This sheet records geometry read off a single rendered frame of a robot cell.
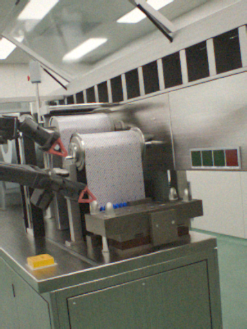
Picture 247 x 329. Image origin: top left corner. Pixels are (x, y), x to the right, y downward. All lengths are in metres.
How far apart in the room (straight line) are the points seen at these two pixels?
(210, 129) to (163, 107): 0.28
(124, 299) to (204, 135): 0.60
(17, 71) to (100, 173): 5.88
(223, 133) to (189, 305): 0.60
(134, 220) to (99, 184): 0.23
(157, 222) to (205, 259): 0.24
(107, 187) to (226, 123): 0.51
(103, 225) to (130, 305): 0.27
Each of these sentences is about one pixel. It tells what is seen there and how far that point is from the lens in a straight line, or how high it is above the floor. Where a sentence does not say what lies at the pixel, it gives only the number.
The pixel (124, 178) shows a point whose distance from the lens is 1.58.
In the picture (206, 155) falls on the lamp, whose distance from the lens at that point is 1.43.
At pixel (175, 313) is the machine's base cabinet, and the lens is 1.49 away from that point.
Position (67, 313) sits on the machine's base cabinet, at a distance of 1.29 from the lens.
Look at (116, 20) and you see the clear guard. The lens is 1.75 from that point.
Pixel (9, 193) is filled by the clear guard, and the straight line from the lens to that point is 2.50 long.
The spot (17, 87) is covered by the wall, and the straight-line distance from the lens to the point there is 7.28.
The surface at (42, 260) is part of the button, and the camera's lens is 1.36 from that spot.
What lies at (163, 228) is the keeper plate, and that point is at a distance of 1.43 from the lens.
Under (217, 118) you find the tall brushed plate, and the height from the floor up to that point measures 1.31.
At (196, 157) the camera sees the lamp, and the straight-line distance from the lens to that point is 1.47.
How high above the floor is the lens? 1.27
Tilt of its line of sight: 3 degrees down
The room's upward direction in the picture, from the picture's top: 6 degrees counter-clockwise
